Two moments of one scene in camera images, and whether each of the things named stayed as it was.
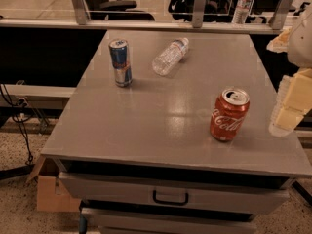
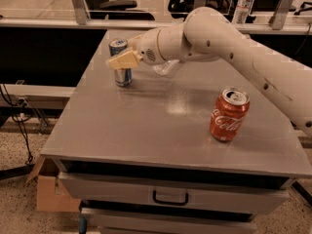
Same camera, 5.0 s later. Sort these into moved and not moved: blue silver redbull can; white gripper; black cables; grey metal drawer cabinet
Moved: white gripper
Not moved: black cables; grey metal drawer cabinet; blue silver redbull can
